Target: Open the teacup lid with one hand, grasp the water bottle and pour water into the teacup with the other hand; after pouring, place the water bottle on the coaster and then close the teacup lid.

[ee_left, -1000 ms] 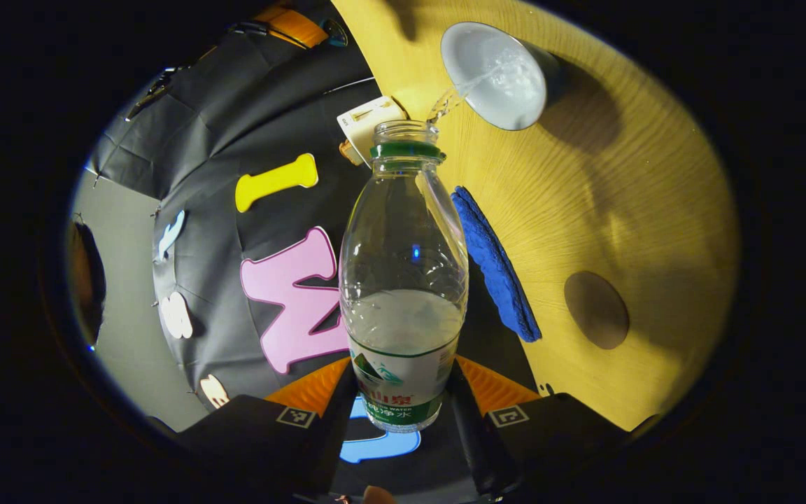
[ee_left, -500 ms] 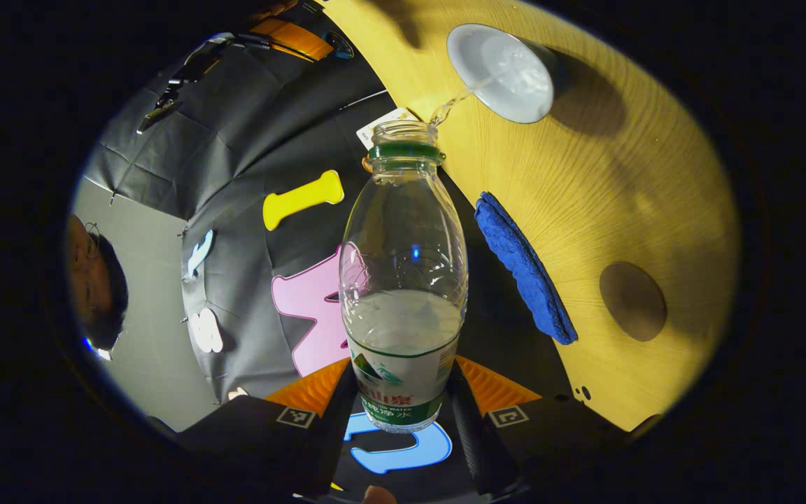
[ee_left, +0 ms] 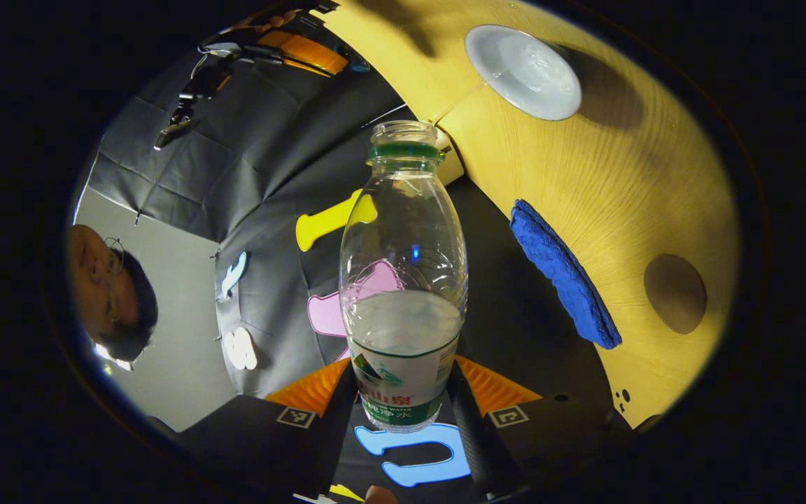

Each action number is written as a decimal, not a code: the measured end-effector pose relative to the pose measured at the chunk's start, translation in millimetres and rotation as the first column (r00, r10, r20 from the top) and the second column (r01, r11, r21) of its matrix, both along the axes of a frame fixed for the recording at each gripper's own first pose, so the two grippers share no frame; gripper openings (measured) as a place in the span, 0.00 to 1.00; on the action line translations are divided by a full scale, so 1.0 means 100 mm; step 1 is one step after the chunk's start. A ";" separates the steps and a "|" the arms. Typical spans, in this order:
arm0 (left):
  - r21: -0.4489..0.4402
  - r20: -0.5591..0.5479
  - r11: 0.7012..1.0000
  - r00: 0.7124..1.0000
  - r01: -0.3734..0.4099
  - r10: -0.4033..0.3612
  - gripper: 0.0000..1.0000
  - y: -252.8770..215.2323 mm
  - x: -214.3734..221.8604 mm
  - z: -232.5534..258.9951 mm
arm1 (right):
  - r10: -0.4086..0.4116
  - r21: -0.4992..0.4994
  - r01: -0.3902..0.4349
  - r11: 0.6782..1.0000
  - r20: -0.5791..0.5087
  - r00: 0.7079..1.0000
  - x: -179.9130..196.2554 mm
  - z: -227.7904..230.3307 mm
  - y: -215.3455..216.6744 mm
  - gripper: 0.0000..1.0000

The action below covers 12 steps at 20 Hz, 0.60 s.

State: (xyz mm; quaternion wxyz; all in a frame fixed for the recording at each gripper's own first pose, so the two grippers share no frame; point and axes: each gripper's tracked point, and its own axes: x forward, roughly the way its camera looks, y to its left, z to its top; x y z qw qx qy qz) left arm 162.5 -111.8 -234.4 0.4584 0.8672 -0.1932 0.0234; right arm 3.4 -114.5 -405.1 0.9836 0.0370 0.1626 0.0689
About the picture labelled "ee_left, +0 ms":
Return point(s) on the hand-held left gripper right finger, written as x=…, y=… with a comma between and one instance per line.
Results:
x=476, y=448

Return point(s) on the ceiling light strip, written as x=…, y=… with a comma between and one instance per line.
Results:
x=119, y=362

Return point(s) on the round brown coaster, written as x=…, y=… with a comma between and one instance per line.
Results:
x=676, y=294

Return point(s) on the clear plastic water bottle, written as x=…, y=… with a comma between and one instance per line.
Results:
x=403, y=315

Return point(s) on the dark blue teacup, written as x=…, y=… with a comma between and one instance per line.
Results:
x=522, y=73

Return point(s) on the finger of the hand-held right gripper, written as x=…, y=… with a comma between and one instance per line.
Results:
x=312, y=52

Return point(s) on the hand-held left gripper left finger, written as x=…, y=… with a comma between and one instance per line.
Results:
x=338, y=434

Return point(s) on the black backdrop cloth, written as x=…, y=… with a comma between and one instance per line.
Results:
x=270, y=175

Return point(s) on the person's head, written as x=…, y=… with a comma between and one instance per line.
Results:
x=92, y=280

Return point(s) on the blue towel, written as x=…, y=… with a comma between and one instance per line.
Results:
x=564, y=276

